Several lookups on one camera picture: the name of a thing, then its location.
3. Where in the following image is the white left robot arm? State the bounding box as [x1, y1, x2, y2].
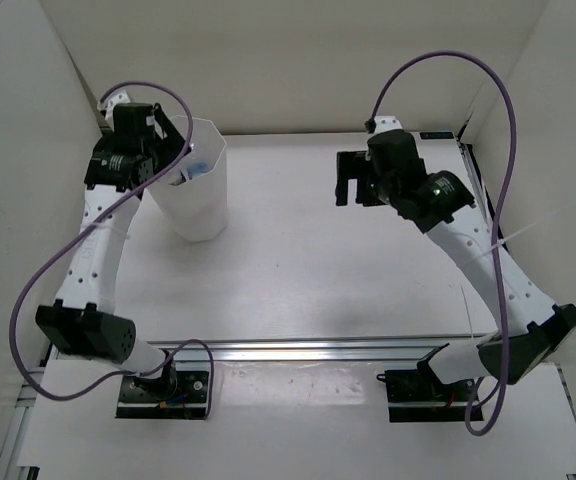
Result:
[36, 103, 185, 400]

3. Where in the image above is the black label bottle black cap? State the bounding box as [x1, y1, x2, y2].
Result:
[167, 171, 186, 186]

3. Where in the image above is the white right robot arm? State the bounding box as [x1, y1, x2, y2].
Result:
[335, 129, 576, 400]

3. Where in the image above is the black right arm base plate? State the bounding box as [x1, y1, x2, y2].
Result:
[375, 369, 475, 423]

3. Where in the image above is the aluminium front rail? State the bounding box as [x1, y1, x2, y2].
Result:
[52, 334, 537, 362]

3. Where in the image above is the blue label clear bottle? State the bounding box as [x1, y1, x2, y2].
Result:
[182, 161, 211, 181]

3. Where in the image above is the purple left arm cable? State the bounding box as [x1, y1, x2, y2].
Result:
[8, 81, 214, 419]

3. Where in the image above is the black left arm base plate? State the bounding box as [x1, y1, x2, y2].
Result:
[115, 363, 212, 420]

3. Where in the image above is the white octagonal plastic bin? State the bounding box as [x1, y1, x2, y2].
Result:
[148, 118, 228, 242]

